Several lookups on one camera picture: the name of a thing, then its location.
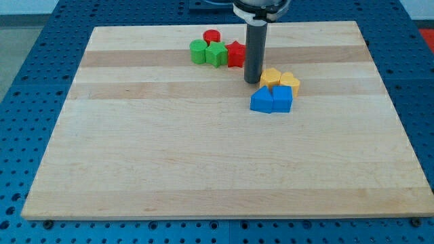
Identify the yellow hexagon block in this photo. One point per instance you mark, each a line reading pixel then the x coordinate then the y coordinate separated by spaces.
pixel 269 78

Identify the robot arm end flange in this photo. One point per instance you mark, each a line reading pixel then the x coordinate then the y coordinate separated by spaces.
pixel 260 12

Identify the blue triangle-top block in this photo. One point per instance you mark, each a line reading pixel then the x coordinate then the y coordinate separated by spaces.
pixel 262 100

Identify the green star block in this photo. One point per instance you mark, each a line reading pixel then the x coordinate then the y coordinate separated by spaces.
pixel 216 54

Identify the blue cube block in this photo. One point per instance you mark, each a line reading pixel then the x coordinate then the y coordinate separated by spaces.
pixel 282 99

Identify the wooden board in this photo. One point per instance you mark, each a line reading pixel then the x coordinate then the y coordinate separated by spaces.
pixel 145 134

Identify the red star block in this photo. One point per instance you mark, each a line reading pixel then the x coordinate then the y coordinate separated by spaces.
pixel 236 54

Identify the green cylinder block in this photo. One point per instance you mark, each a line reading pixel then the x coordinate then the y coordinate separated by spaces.
pixel 197 49

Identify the yellow heart block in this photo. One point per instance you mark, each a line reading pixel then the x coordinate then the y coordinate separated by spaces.
pixel 288 79

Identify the red cylinder block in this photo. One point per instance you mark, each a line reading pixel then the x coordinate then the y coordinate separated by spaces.
pixel 211 35

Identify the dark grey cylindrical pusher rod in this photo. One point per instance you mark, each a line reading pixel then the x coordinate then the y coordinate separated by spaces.
pixel 254 51

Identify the blue perforated table plate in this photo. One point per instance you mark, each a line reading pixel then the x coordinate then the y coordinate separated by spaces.
pixel 32 104

